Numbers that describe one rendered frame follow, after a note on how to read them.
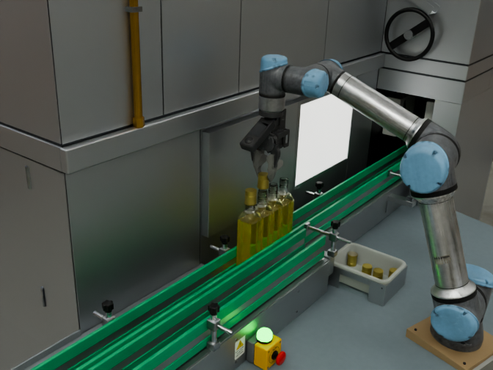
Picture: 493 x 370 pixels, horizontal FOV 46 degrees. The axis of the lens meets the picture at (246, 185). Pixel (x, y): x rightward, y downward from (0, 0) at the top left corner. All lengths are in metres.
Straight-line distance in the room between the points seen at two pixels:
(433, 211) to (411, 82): 1.13
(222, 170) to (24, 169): 0.58
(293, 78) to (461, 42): 1.05
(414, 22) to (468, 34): 0.22
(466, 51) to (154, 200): 1.42
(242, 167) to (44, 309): 0.72
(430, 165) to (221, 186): 0.65
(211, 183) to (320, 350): 0.58
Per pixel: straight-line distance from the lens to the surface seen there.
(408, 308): 2.01
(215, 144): 1.72
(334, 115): 2.30
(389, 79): 2.63
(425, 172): 1.49
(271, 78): 1.63
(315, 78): 1.58
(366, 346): 1.82
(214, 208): 1.80
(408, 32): 2.52
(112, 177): 1.50
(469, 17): 2.48
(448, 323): 1.65
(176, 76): 1.59
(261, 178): 1.73
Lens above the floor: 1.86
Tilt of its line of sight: 24 degrees down
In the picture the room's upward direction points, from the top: 2 degrees clockwise
